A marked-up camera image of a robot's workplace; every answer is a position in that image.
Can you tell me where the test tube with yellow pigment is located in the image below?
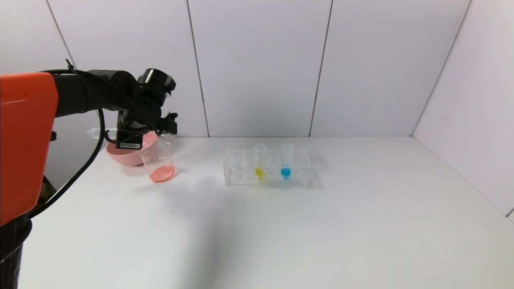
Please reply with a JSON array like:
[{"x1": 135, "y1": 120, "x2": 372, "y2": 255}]
[{"x1": 254, "y1": 143, "x2": 267, "y2": 181}]

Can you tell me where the test tube with red pigment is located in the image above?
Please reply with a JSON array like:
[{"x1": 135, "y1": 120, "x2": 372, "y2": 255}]
[{"x1": 85, "y1": 127, "x2": 121, "y2": 140}]

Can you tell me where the clear acrylic test tube rack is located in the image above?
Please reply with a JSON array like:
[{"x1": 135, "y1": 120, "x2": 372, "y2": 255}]
[{"x1": 224, "y1": 148, "x2": 312, "y2": 188}]

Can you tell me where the test tube with blue pigment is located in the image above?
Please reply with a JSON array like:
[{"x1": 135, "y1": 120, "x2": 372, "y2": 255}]
[{"x1": 281, "y1": 142, "x2": 294, "y2": 180}]

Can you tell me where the clear glass beaker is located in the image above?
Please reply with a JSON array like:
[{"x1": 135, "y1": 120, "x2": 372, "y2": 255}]
[{"x1": 139, "y1": 138, "x2": 177, "y2": 185}]

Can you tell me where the pink plastic bowl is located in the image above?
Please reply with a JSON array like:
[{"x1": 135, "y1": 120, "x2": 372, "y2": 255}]
[{"x1": 106, "y1": 132, "x2": 158, "y2": 167}]

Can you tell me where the dark background furniture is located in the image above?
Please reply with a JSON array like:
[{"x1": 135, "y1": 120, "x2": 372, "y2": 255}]
[{"x1": 39, "y1": 176, "x2": 57, "y2": 202}]

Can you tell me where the white wrist camera black mount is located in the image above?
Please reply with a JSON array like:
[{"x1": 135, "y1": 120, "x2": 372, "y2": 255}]
[{"x1": 158, "y1": 113, "x2": 179, "y2": 141}]

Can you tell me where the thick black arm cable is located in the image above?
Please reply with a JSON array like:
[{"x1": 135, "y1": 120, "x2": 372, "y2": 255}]
[{"x1": 27, "y1": 108, "x2": 107, "y2": 220}]

